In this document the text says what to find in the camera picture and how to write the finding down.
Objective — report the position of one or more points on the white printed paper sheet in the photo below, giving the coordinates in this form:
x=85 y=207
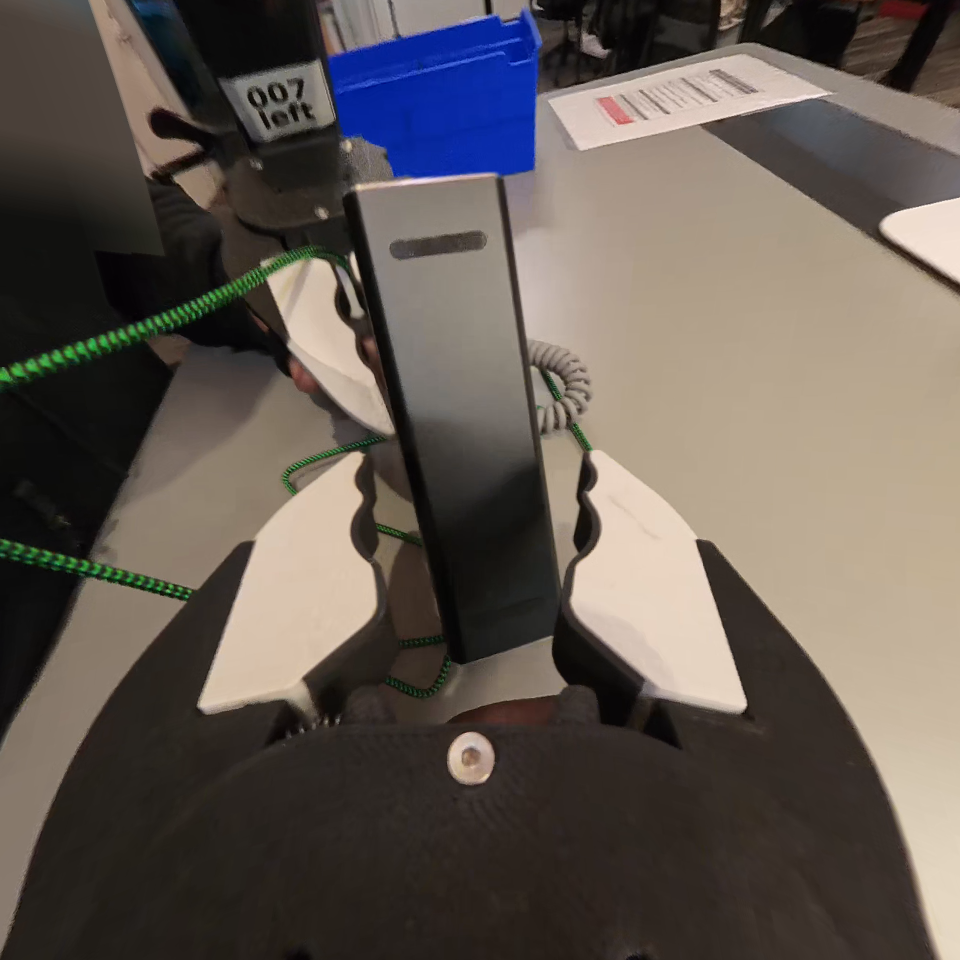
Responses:
x=675 y=112

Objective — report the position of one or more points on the person's left hand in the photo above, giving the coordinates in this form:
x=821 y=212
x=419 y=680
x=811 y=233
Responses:
x=210 y=285

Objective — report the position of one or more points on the white pad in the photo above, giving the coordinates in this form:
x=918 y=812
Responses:
x=930 y=236

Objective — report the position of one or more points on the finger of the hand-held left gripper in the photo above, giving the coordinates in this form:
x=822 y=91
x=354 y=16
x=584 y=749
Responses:
x=315 y=330

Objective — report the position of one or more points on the black USB hub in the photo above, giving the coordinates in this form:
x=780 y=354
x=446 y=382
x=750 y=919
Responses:
x=465 y=412

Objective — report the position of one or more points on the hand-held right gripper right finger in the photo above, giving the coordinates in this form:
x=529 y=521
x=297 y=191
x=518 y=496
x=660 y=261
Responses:
x=652 y=600

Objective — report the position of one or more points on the blue plastic bin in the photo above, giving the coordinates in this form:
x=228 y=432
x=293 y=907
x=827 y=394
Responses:
x=435 y=105

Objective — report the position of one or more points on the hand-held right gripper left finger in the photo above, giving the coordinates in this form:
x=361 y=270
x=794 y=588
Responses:
x=292 y=592

